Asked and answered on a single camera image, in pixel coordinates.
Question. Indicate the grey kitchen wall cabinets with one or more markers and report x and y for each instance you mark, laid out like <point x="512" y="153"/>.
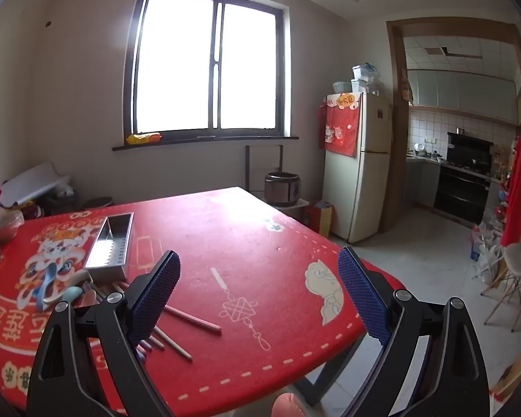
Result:
<point x="460" y="95"/>

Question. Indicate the bunch of coloured chopsticks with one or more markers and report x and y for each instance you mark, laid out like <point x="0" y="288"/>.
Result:
<point x="199" y="323"/>

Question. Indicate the pale blue spoon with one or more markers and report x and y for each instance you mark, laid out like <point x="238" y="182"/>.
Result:
<point x="47" y="289"/>

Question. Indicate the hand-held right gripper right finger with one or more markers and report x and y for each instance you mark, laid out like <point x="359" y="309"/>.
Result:
<point x="362" y="295"/>

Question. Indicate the red printed tablecloth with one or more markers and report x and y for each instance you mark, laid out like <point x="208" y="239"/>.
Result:
<point x="243" y="247"/>

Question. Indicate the silver black electric cooker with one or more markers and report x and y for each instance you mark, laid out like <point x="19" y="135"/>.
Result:
<point x="282" y="189"/>

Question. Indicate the grey kitchen base cabinet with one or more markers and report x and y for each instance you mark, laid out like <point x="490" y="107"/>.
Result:
<point x="421" y="178"/>

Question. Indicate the red printed fridge cloth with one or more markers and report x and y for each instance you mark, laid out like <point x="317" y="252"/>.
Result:
<point x="341" y="130"/>

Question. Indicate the white chair with wooden legs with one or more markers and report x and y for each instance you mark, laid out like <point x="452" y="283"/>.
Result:
<point x="519" y="260"/>

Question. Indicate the black metal frame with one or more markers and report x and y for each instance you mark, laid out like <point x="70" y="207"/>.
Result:
<point x="247" y="169"/>

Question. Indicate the teal green spoon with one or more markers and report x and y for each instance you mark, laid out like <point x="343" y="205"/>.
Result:
<point x="71" y="294"/>

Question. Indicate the grey white board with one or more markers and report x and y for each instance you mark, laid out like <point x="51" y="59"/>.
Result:
<point x="30" y="182"/>

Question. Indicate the yellow orange packet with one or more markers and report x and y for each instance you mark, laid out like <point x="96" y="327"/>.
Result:
<point x="143" y="138"/>

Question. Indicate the bowl in plastic bag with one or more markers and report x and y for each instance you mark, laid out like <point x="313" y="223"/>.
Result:
<point x="4" y="228"/>

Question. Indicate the white refrigerator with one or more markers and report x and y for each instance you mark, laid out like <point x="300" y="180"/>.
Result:
<point x="369" y="191"/>

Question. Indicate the black integrated stove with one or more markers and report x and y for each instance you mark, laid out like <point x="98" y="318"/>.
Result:
<point x="460" y="191"/>

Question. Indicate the pile of plastic bags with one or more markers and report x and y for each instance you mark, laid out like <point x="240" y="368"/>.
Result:
<point x="486" y="243"/>

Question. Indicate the person's leg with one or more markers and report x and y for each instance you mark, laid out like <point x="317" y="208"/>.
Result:
<point x="288" y="406"/>

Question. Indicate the red yellow box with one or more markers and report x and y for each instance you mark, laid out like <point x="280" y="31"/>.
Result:
<point x="319" y="219"/>

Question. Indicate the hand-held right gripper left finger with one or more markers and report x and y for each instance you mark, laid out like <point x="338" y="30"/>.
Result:
<point x="154" y="299"/>

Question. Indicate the red hanging cloth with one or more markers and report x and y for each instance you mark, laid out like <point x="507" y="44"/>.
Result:
<point x="516" y="191"/>

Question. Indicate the grey table frame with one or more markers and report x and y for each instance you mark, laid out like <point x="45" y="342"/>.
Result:
<point x="330" y="369"/>

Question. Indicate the pink spoon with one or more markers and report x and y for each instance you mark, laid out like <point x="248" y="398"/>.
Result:
<point x="88" y="297"/>

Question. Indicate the brown cardboard piece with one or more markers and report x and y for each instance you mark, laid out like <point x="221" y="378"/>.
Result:
<point x="516" y="373"/>

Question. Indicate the clear plastic storage box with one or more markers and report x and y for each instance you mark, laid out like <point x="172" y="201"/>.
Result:
<point x="341" y="87"/>
<point x="362" y="73"/>
<point x="367" y="86"/>

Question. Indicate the dark framed window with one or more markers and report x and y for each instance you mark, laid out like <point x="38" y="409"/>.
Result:
<point x="178" y="65"/>

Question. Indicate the stainless steel cutlery tray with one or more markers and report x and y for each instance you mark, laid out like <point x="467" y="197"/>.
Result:
<point x="113" y="243"/>

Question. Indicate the dark window sill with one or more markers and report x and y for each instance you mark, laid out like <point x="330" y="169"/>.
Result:
<point x="221" y="142"/>

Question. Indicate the white low stool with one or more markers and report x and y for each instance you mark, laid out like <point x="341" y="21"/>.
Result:
<point x="293" y="207"/>

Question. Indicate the brown wooden door frame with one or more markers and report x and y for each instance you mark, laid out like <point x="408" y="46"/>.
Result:
<point x="395" y="117"/>

